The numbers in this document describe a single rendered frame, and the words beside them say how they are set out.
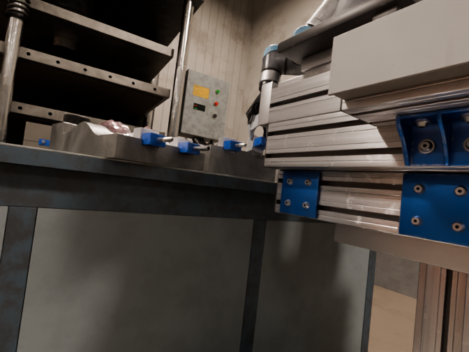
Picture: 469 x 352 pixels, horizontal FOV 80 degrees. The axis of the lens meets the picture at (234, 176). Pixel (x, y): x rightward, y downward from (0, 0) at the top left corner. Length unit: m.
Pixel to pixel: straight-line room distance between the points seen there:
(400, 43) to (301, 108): 0.25
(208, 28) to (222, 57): 0.47
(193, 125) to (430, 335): 1.51
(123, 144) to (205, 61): 4.17
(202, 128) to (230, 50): 3.41
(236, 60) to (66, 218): 4.62
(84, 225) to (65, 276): 0.12
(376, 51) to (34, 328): 0.82
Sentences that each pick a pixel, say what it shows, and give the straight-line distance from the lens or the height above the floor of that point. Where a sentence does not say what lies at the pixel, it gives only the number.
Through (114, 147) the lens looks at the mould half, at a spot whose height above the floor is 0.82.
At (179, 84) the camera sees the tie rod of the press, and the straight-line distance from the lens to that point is 1.68.
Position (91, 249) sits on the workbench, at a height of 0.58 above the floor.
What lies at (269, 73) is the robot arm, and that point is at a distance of 1.04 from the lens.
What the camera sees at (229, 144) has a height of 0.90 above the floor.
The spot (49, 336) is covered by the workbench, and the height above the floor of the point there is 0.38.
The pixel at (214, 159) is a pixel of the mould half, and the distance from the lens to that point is 0.87.
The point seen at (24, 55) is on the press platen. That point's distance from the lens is 1.67.
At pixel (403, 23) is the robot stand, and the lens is 0.34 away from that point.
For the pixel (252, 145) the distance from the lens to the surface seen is 0.95.
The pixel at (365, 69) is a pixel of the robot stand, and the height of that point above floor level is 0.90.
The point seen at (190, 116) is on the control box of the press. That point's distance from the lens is 1.80.
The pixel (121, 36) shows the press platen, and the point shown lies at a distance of 1.78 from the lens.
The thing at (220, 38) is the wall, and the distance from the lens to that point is 5.08.
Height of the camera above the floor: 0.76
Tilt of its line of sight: 3 degrees up
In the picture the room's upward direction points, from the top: 7 degrees clockwise
